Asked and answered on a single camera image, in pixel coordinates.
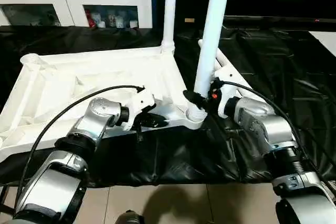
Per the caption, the white flat board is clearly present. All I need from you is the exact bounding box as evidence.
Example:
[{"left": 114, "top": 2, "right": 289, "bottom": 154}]
[{"left": 309, "top": 30, "right": 336, "bottom": 57}]

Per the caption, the grey left robot leg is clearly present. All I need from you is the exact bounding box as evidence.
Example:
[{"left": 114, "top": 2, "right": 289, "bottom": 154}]
[{"left": 112, "top": 210, "right": 145, "bottom": 224}]

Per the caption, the black work mat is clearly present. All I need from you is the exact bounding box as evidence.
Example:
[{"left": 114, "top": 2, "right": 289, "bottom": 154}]
[{"left": 0, "top": 24, "right": 336, "bottom": 188}]

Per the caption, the black flat screen panel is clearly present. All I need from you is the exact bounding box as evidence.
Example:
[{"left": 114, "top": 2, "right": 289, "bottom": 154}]
[{"left": 223, "top": 15, "right": 336, "bottom": 26}]

